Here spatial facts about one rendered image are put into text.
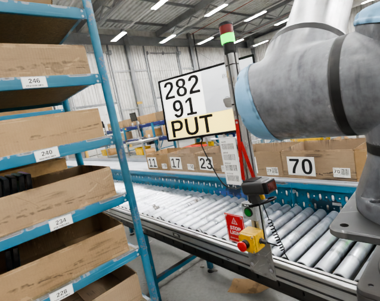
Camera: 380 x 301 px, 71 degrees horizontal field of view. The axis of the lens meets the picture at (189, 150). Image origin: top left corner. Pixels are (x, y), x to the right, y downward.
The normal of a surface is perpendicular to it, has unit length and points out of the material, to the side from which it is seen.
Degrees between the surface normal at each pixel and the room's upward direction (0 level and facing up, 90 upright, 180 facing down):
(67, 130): 91
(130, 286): 91
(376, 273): 0
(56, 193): 91
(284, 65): 47
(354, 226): 0
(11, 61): 91
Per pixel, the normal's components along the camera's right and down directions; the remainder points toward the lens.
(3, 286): 0.58, 0.00
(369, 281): -0.19, -0.97
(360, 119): -0.48, 0.74
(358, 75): -0.75, 0.06
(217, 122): -0.49, 0.14
